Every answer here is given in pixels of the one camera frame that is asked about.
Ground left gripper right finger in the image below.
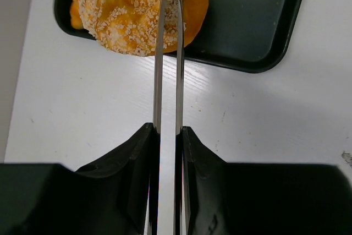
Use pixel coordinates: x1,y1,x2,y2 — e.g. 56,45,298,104
181,127,351,234

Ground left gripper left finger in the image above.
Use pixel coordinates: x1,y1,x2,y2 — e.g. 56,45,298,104
1,123,158,234

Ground metal tongs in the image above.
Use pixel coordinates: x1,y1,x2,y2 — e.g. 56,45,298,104
142,0,192,235

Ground large sugared bread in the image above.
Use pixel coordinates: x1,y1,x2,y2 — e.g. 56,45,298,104
69,0,208,57

